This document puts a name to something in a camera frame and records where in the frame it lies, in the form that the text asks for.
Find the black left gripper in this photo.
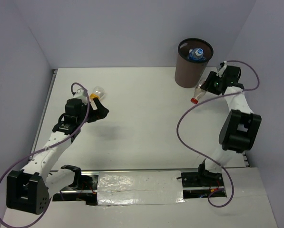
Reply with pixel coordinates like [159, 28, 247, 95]
[77, 97, 108, 125]

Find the red cap small bottle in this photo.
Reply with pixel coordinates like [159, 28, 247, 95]
[191, 79, 207, 104]

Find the orange cap clear bottle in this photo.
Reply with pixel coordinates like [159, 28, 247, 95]
[89, 86, 106, 100]

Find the blue label bottle horizontal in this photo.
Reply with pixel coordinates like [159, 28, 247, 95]
[188, 48, 206, 61]

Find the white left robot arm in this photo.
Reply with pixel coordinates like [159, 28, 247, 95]
[6, 96, 109, 215]

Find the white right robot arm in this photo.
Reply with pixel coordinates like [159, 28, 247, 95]
[191, 63, 262, 186]

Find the brown waste bin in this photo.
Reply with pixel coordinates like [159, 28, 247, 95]
[175, 38, 214, 88]

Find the silver foil sheet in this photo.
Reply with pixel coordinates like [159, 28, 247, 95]
[97, 171, 185, 206]

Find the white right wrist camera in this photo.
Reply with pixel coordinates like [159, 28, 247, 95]
[216, 61, 227, 77]

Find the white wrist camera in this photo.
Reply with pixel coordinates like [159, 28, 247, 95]
[216, 61, 227, 77]
[73, 88, 97, 110]

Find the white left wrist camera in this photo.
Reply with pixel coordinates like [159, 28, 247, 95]
[73, 88, 97, 110]

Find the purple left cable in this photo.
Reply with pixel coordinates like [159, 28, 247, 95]
[0, 82, 91, 226]

